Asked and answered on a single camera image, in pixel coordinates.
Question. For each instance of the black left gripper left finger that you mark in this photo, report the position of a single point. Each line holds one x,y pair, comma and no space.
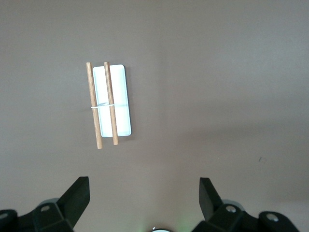
60,212

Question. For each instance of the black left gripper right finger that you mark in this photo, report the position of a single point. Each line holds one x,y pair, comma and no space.
217,215

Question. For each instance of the wooden towel rack rod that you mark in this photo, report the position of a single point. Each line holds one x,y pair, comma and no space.
93,104
111,104

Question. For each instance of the brown table cover sheet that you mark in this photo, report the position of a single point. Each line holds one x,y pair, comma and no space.
217,84

